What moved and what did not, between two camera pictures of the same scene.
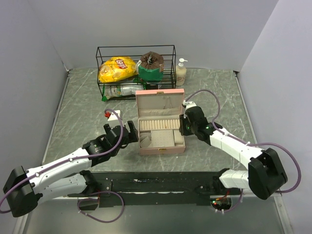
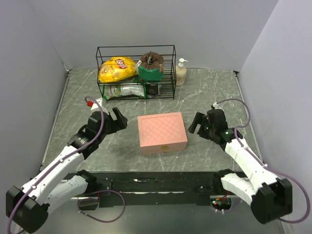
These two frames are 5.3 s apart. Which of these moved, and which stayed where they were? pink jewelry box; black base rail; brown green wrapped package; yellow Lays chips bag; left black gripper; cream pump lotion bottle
Moved: pink jewelry box; left black gripper
Stayed: brown green wrapped package; black base rail; yellow Lays chips bag; cream pump lotion bottle
